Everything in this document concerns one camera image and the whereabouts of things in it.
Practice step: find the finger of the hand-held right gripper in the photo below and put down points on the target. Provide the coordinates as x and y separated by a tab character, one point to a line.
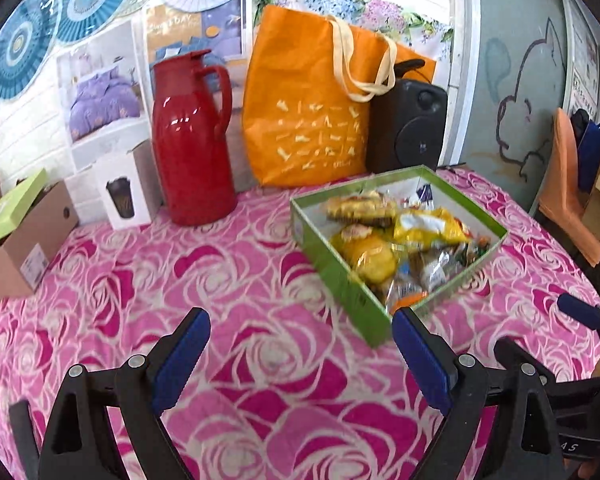
577	310
510	355

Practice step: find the green cardboard box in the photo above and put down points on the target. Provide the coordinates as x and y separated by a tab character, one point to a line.
340	280

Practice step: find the orange tote bag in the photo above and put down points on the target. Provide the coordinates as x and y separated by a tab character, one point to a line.
300	110

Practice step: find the orange cloth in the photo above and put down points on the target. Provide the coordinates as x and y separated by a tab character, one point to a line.
567	190

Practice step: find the red thermos jug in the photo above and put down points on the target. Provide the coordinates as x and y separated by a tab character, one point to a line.
190	150

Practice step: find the brown pastry packet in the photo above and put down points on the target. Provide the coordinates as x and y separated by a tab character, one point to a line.
360	208

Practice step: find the large blue paper umbrella decoration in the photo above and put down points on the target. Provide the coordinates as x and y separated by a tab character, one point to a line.
22	50

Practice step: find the silver snack packet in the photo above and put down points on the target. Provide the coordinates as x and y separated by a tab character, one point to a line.
437	272

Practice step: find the wall notice sheet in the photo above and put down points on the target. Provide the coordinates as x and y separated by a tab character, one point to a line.
582	45

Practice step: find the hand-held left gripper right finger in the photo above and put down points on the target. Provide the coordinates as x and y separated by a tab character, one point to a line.
420	360

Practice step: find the yellow chip packet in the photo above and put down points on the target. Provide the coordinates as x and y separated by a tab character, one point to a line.
430	230

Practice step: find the black speaker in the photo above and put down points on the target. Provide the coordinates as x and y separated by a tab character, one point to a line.
410	130

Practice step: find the black phone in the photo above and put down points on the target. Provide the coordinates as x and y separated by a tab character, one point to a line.
25	440

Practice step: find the blue bag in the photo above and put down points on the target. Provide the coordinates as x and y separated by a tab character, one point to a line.
592	150

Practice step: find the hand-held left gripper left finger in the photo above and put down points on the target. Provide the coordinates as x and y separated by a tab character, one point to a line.
182	355

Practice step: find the white cup package box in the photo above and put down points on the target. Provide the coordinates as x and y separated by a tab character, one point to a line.
125	190

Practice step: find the brown cardboard box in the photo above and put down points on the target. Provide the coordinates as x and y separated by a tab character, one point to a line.
20	265

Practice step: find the light green box lid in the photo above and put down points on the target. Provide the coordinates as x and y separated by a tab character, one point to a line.
7	212

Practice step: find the pink rose blanket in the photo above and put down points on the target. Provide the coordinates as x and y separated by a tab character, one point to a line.
230	285

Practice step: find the bedding wall poster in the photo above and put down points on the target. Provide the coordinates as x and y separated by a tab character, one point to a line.
100	95

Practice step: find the yellow bread packet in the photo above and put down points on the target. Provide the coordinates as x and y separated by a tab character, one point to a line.
367	255

